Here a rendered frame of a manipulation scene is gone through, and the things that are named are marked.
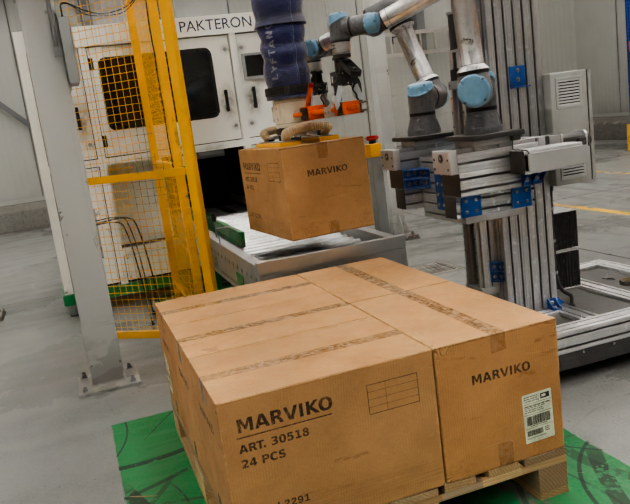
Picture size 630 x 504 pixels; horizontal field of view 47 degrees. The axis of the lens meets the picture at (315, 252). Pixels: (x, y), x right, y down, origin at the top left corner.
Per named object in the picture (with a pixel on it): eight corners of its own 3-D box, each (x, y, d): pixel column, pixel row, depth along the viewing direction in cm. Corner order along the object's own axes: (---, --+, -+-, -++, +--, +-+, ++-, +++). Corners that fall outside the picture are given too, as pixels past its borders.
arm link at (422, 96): (404, 114, 323) (401, 83, 320) (417, 112, 334) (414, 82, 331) (429, 111, 316) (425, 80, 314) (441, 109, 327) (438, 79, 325)
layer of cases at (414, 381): (170, 397, 294) (154, 303, 287) (391, 343, 325) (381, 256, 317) (239, 551, 183) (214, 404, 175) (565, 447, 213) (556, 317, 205)
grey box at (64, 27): (69, 87, 350) (57, 23, 344) (80, 85, 352) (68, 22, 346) (69, 83, 331) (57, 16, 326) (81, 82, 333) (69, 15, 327)
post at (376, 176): (385, 325, 399) (364, 144, 380) (396, 322, 401) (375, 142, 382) (390, 328, 392) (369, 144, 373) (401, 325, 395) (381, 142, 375)
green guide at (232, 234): (179, 220, 524) (177, 208, 523) (193, 218, 528) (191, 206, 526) (227, 250, 375) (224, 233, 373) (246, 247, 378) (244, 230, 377)
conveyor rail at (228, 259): (178, 241, 526) (174, 215, 523) (185, 240, 528) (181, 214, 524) (261, 308, 311) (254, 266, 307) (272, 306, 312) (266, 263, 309)
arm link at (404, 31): (420, 115, 332) (372, 7, 332) (434, 112, 344) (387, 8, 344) (442, 103, 325) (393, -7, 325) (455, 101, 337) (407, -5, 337)
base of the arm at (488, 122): (489, 130, 289) (487, 105, 288) (511, 129, 275) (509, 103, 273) (456, 135, 285) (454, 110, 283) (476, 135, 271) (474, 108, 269)
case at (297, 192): (250, 229, 364) (237, 150, 357) (321, 215, 379) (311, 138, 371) (292, 241, 310) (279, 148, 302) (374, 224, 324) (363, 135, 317)
